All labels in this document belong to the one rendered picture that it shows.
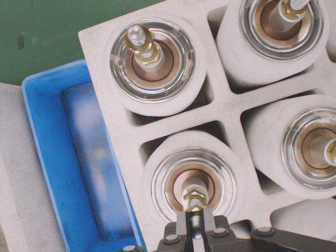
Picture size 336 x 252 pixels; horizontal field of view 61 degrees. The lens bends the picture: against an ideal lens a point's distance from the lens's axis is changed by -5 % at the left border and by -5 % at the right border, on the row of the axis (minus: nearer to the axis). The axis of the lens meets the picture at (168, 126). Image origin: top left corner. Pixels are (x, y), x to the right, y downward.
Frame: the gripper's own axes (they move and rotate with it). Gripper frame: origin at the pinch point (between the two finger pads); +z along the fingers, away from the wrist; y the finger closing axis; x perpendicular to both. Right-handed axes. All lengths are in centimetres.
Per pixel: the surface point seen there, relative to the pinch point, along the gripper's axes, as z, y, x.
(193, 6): 17.9, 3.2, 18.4
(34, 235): 20.1, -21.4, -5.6
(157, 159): 10.9, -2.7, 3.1
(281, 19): 8.3, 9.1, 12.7
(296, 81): 17.9, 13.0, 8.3
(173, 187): 10.8, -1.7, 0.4
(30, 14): 36, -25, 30
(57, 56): 35.9, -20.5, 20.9
